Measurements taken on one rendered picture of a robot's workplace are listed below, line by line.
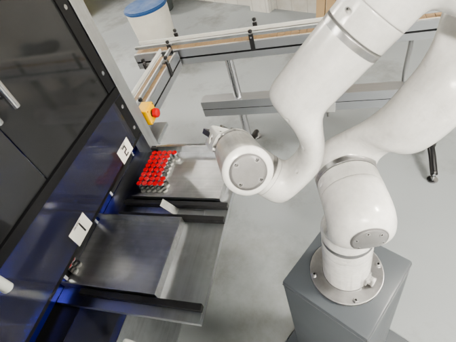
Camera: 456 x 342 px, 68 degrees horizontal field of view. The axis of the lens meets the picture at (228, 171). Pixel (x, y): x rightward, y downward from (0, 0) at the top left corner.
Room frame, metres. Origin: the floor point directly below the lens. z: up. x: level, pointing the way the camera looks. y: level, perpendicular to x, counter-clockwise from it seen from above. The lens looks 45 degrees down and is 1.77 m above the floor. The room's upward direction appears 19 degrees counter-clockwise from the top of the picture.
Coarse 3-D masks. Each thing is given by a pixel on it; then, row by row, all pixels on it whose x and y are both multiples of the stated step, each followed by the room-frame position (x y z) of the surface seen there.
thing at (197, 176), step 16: (192, 160) 1.00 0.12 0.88; (208, 160) 0.96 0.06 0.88; (176, 176) 0.94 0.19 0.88; (192, 176) 0.91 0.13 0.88; (208, 176) 0.88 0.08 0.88; (144, 192) 0.91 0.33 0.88; (176, 192) 0.86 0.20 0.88; (192, 192) 0.83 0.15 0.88; (208, 192) 0.81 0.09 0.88; (224, 192) 0.78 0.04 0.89
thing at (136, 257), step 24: (120, 216) 0.81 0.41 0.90; (144, 216) 0.77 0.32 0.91; (168, 216) 0.73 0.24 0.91; (96, 240) 0.76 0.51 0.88; (120, 240) 0.73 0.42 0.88; (144, 240) 0.69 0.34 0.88; (168, 240) 0.66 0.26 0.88; (96, 264) 0.67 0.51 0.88; (120, 264) 0.63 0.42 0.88; (144, 264) 0.61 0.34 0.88; (168, 264) 0.57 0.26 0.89; (96, 288) 0.57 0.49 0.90; (120, 288) 0.53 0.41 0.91; (144, 288) 0.52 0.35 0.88
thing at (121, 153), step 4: (124, 140) 1.03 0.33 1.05; (128, 140) 1.05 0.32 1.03; (124, 144) 1.03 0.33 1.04; (128, 144) 1.04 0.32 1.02; (120, 148) 1.00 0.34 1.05; (124, 148) 1.01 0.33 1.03; (128, 148) 1.03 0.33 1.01; (132, 148) 1.05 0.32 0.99; (120, 152) 0.99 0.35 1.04; (120, 156) 0.98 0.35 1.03; (124, 156) 0.99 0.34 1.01; (128, 156) 1.01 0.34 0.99; (124, 160) 0.98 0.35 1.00
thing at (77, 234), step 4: (80, 216) 0.73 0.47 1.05; (84, 216) 0.74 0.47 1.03; (80, 220) 0.72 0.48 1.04; (84, 220) 0.73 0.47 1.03; (88, 220) 0.74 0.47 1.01; (76, 224) 0.71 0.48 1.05; (84, 224) 0.72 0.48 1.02; (88, 224) 0.73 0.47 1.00; (76, 228) 0.70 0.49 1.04; (80, 228) 0.71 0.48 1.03; (88, 228) 0.72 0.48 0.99; (72, 232) 0.68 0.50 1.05; (76, 232) 0.69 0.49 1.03; (80, 232) 0.70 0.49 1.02; (84, 232) 0.71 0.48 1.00; (72, 236) 0.67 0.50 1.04; (76, 236) 0.68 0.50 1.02; (80, 236) 0.69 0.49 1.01; (84, 236) 0.70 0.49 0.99; (76, 240) 0.67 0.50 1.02; (80, 240) 0.68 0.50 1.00; (80, 244) 0.67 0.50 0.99
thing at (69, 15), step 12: (60, 0) 1.11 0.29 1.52; (60, 12) 1.09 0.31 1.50; (72, 12) 1.13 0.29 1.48; (72, 24) 1.10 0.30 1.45; (84, 36) 1.12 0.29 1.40; (84, 48) 1.10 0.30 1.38; (96, 60) 1.12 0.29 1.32; (96, 72) 1.09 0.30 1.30; (108, 84) 1.11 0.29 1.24; (120, 96) 1.13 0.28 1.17; (120, 108) 1.10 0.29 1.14; (132, 120) 1.12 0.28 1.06; (132, 132) 1.09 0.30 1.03
